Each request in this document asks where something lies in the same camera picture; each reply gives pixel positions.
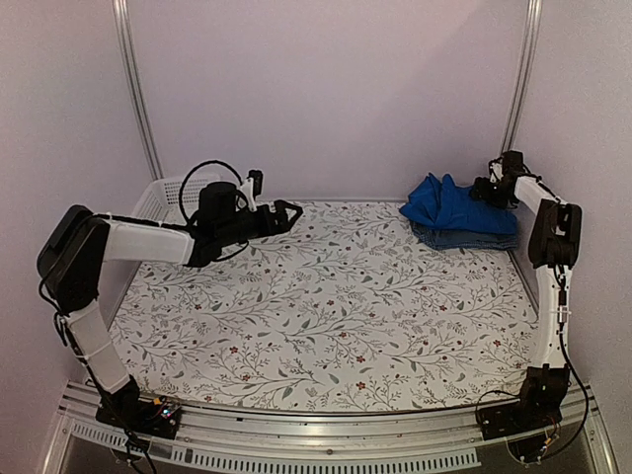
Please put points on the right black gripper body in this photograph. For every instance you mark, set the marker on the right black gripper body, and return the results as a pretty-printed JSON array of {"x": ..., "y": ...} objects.
[{"x": 495, "y": 196}]

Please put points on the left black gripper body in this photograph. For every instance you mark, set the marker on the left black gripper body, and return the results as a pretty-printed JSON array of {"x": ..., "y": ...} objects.
[{"x": 266, "y": 227}]

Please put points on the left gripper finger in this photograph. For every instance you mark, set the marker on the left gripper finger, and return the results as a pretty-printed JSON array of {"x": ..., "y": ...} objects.
[
  {"x": 286, "y": 210},
  {"x": 284, "y": 223}
]

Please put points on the bright blue garment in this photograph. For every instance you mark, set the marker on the bright blue garment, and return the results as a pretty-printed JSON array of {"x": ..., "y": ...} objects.
[{"x": 439, "y": 204}]

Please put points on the dark teal t-shirt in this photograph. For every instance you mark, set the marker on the dark teal t-shirt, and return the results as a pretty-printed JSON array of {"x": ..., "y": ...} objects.
[{"x": 461, "y": 239}]

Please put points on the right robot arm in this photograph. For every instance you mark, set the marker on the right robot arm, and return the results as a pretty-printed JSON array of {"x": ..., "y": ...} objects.
[{"x": 553, "y": 250}]

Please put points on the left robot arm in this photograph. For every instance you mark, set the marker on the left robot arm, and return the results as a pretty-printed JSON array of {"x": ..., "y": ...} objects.
[{"x": 85, "y": 244}]

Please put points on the white plastic laundry basket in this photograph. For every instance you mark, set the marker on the white plastic laundry basket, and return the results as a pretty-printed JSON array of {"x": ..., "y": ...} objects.
[{"x": 160, "y": 200}]

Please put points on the floral patterned table mat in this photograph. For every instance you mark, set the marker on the floral patterned table mat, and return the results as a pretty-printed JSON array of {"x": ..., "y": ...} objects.
[{"x": 347, "y": 312}]

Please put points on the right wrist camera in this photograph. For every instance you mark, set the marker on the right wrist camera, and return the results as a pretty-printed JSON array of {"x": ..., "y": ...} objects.
[{"x": 496, "y": 170}]

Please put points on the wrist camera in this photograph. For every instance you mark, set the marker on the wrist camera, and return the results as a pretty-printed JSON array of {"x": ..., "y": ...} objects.
[
  {"x": 496, "y": 170},
  {"x": 252, "y": 187}
]

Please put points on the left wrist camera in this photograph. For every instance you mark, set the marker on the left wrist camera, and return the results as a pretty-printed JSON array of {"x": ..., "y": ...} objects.
[{"x": 252, "y": 187}]

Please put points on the right aluminium frame post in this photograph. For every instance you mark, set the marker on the right aluminium frame post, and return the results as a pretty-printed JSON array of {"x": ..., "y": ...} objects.
[{"x": 514, "y": 30}]

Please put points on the aluminium frame post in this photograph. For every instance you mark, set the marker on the aluminium frame post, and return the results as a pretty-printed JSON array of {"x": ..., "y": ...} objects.
[
  {"x": 514, "y": 30},
  {"x": 133, "y": 79}
]

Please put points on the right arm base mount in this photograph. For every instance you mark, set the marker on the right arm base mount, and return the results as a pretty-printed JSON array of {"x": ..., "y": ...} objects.
[{"x": 515, "y": 418}]

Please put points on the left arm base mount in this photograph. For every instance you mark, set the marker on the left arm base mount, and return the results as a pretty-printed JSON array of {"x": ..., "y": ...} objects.
[{"x": 159, "y": 417}]

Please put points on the left aluminium frame post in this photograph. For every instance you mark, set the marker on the left aluminium frame post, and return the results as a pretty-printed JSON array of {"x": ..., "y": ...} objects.
[{"x": 133, "y": 79}]

